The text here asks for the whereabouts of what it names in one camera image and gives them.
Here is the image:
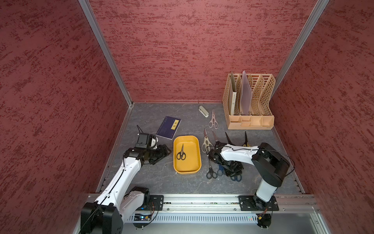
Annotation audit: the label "beige plastic file organizer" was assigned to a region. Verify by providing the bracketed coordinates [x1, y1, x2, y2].
[222, 74, 276, 130]

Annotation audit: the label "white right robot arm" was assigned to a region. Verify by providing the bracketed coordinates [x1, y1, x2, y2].
[219, 143, 290, 205]

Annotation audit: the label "grey folder in organizer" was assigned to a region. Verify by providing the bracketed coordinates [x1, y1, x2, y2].
[240, 71, 252, 116]

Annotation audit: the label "cream handled kitchen scissors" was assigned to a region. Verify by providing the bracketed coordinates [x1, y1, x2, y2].
[201, 129, 214, 155]

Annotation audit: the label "white book in organizer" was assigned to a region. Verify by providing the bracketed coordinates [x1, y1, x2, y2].
[228, 72, 237, 116]

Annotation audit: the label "pink handled scissors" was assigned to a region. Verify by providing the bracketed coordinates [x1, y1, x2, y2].
[208, 109, 219, 129]

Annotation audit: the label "small grey handled scissors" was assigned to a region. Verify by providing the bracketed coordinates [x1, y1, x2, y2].
[206, 160, 218, 179]

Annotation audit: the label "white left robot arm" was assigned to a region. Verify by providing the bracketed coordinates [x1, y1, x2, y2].
[79, 144, 171, 234]

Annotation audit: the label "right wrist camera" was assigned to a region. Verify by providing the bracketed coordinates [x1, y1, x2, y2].
[207, 147, 224, 165]

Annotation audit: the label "yellow and black scissors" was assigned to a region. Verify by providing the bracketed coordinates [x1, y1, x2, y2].
[243, 131, 250, 147]

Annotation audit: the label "small black handled scissors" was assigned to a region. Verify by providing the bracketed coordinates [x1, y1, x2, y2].
[176, 144, 187, 160]

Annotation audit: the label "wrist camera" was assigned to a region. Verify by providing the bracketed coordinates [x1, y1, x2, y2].
[135, 133, 158, 150]
[207, 147, 224, 165]

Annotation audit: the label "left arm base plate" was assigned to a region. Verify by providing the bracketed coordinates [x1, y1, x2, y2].
[136, 195, 164, 211]

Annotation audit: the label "beige stapler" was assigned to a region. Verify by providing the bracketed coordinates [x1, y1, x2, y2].
[198, 106, 209, 118]

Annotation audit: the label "blue handled scissors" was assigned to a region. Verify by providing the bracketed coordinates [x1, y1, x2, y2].
[217, 164, 226, 176]

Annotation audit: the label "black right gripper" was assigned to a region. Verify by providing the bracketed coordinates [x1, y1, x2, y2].
[220, 159, 244, 177]

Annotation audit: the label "yellow plastic storage box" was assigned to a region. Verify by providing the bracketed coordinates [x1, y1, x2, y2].
[173, 135, 202, 175]

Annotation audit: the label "small teal handled scissors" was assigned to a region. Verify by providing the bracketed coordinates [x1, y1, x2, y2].
[229, 173, 242, 182]

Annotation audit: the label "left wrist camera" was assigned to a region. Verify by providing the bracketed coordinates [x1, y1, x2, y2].
[135, 133, 158, 150]

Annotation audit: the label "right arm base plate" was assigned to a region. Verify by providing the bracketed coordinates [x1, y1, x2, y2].
[238, 196, 279, 212]

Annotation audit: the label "dark blue book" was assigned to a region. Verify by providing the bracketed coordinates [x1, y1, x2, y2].
[156, 116, 181, 140]

